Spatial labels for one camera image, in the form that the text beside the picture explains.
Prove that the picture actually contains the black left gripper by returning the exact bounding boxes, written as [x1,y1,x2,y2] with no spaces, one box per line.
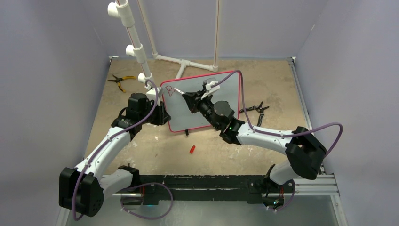
[139,99,170,126]

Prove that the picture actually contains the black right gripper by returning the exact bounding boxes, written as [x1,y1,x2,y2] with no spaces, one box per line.
[184,89,221,130]

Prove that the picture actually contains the pink-rimmed whiteboard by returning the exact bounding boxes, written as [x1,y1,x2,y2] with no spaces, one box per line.
[160,71,241,132]

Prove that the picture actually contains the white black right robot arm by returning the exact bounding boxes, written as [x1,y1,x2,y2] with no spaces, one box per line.
[182,91,327,192]

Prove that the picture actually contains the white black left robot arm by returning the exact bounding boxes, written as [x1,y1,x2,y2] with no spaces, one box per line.
[58,93,171,220]

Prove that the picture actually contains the yellow black needle-nose pliers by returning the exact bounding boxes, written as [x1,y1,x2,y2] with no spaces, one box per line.
[108,74,136,93]

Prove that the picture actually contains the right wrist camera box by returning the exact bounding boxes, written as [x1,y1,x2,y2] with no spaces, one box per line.
[201,78,220,100]

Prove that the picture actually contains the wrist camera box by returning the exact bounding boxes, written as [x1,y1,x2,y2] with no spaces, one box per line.
[146,87,163,102]
[201,78,220,100]

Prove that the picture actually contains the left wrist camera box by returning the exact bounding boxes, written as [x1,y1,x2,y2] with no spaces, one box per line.
[146,87,163,102]

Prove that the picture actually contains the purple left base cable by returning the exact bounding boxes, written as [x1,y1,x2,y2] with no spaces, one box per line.
[120,182,174,221]

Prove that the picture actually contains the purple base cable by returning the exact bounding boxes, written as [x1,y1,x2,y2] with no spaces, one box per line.
[265,179,295,213]
[120,182,174,221]

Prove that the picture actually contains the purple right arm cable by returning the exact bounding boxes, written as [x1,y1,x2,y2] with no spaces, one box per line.
[215,70,343,157]

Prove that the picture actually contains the black handled pliers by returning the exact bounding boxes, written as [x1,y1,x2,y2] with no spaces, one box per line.
[239,101,270,127]

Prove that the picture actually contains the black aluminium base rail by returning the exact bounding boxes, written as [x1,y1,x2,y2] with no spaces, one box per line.
[64,174,340,207]

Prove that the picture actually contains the white PVC pipe frame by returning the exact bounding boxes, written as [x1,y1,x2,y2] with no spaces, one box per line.
[107,0,222,83]

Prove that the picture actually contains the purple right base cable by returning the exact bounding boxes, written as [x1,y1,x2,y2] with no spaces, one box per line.
[265,179,295,213]

